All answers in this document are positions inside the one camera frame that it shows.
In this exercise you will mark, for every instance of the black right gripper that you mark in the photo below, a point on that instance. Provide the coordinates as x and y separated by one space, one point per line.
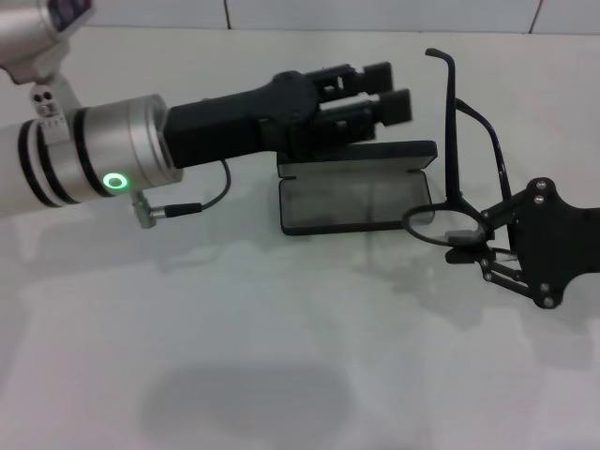
558 244

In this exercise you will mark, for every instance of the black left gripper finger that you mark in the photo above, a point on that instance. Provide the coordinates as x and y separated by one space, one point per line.
396 108
377 77

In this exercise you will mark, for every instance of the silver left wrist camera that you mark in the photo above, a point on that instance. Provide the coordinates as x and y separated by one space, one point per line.
28 28

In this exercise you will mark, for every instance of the black glasses case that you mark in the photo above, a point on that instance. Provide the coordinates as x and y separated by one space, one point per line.
337 206

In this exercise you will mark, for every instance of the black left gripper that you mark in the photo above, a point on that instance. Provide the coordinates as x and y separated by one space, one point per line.
225 126

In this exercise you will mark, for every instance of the black thin-frame glasses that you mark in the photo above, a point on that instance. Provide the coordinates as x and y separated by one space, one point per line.
452 140

